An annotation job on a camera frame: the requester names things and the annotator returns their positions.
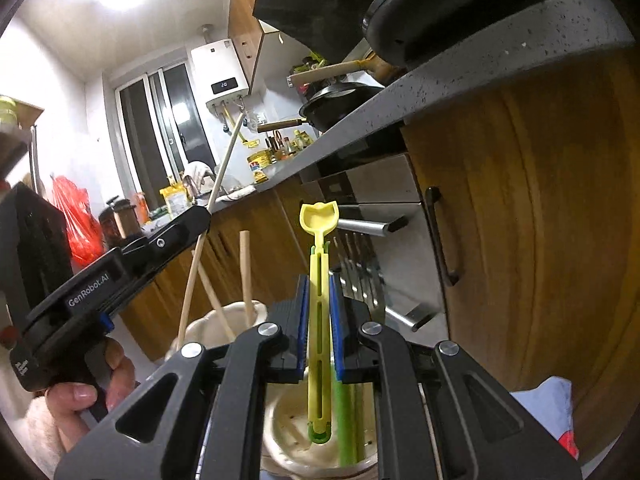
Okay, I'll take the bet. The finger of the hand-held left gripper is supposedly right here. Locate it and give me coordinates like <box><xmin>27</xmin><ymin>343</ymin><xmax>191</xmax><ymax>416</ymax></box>
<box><xmin>121</xmin><ymin>205</ymin><xmax>212</xmax><ymax>275</ymax></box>

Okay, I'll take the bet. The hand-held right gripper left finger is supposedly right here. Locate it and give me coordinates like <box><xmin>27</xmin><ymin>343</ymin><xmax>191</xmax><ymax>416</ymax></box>
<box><xmin>54</xmin><ymin>275</ymin><xmax>311</xmax><ymax>480</ymax></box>

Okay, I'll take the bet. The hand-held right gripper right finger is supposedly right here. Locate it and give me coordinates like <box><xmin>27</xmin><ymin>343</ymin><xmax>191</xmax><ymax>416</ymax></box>
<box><xmin>330</xmin><ymin>280</ymin><xmax>583</xmax><ymax>480</ymax></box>

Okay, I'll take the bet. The silver metal fork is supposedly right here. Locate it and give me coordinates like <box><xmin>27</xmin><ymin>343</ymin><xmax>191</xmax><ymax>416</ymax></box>
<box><xmin>330</xmin><ymin>232</ymin><xmax>386</xmax><ymax>326</ymax></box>

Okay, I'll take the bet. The wooden chopstick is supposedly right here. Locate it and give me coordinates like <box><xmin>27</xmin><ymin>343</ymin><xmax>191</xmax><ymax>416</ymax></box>
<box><xmin>177</xmin><ymin>112</ymin><xmax>247</xmax><ymax>350</ymax></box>
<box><xmin>238</xmin><ymin>230</ymin><xmax>255</xmax><ymax>327</ymax></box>
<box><xmin>197</xmin><ymin>264</ymin><xmax>237</xmax><ymax>342</ymax></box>

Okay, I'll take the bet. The green plastic utensil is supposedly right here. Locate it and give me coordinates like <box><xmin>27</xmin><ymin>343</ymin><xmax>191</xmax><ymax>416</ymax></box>
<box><xmin>338</xmin><ymin>379</ymin><xmax>363</xmax><ymax>467</ymax></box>

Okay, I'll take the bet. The cream ceramic utensil holder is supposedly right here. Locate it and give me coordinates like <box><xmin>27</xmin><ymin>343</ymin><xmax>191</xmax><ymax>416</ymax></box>
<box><xmin>165</xmin><ymin>300</ymin><xmax>386</xmax><ymax>480</ymax></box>

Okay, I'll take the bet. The yellow plastic spoon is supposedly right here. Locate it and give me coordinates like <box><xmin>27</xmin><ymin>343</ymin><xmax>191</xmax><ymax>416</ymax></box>
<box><xmin>299</xmin><ymin>201</ymin><xmax>342</xmax><ymax>443</ymax></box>

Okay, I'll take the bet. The person's left hand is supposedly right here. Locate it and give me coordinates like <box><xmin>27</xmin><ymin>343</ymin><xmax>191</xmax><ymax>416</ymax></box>
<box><xmin>45</xmin><ymin>340</ymin><xmax>138</xmax><ymax>453</ymax></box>

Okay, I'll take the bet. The yellow food packet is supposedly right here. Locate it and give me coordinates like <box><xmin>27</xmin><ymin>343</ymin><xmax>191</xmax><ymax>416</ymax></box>
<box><xmin>159</xmin><ymin>185</ymin><xmax>188</xmax><ymax>212</ymax></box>

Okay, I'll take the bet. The dark lidded jar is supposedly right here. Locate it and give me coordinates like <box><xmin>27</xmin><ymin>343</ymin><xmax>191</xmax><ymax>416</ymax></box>
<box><xmin>99</xmin><ymin>195</ymin><xmax>143</xmax><ymax>251</ymax></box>

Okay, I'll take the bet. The white hanging towel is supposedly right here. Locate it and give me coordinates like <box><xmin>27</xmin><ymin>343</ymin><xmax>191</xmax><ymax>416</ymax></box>
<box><xmin>181</xmin><ymin>160</ymin><xmax>216</xmax><ymax>196</ymax></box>

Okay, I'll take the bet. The white rag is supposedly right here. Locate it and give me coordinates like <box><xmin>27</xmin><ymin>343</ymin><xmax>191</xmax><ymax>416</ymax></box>
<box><xmin>215</xmin><ymin>185</ymin><xmax>258</xmax><ymax>203</ymax></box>

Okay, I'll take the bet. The black appliance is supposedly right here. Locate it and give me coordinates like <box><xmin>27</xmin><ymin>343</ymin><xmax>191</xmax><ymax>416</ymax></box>
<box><xmin>0</xmin><ymin>182</ymin><xmax>76</xmax><ymax>311</ymax></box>

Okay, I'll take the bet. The wooden base cabinet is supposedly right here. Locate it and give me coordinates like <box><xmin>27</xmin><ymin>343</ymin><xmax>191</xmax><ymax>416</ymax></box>
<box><xmin>120</xmin><ymin>180</ymin><xmax>321</xmax><ymax>361</ymax></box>
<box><xmin>400</xmin><ymin>45</ymin><xmax>640</xmax><ymax>466</ymax></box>

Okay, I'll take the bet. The red plastic bag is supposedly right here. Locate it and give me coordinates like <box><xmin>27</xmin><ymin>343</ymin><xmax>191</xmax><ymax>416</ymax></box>
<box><xmin>51</xmin><ymin>175</ymin><xmax>107</xmax><ymax>267</ymax></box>

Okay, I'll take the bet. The sliding glass door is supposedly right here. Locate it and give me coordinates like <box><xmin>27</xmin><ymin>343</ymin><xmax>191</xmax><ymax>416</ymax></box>
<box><xmin>114</xmin><ymin>64</ymin><xmax>216</xmax><ymax>201</ymax></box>

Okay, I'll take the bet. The yellow cooking oil bottle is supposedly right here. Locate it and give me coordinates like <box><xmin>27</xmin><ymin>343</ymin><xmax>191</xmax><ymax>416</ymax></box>
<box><xmin>246</xmin><ymin>147</ymin><xmax>278</xmax><ymax>183</ymax></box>

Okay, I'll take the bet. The row of sauce bottles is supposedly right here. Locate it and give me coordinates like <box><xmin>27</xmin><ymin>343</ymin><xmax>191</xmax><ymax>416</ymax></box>
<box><xmin>265</xmin><ymin>130</ymin><xmax>316</xmax><ymax>161</ymax></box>

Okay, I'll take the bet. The stainless steel built-in oven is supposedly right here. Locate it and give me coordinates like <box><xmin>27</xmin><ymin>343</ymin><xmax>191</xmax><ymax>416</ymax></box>
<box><xmin>299</xmin><ymin>154</ymin><xmax>451</xmax><ymax>333</ymax></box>

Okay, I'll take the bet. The white water heater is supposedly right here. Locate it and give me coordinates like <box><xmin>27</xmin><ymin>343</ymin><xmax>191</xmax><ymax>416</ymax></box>
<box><xmin>190</xmin><ymin>42</ymin><xmax>251</xmax><ymax>111</ymax></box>

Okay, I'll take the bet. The black wok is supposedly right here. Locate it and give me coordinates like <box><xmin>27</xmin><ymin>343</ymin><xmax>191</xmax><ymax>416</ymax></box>
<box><xmin>256</xmin><ymin>81</ymin><xmax>386</xmax><ymax>134</ymax></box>

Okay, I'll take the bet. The blue cartoon printed cloth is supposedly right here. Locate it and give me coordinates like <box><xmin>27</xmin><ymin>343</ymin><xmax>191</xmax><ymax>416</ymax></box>
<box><xmin>515</xmin><ymin>375</ymin><xmax>581</xmax><ymax>461</ymax></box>

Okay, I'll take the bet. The grey kitchen countertop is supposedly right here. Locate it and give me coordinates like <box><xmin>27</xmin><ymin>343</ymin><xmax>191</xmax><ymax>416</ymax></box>
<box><xmin>200</xmin><ymin>0</ymin><xmax>636</xmax><ymax>206</ymax></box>

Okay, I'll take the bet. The large black lidded pan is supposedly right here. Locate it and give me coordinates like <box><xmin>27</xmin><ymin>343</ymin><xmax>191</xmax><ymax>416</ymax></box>
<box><xmin>361</xmin><ymin>0</ymin><xmax>571</xmax><ymax>72</ymax></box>

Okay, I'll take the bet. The brown pan with wooden handle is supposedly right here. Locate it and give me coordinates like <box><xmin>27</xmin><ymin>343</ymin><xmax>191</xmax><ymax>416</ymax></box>
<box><xmin>286</xmin><ymin>55</ymin><xmax>401</xmax><ymax>90</ymax></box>

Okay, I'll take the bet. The wooden wall cabinet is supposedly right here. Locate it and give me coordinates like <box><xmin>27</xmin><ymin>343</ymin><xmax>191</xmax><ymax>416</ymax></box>
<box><xmin>227</xmin><ymin>0</ymin><xmax>281</xmax><ymax>96</ymax></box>

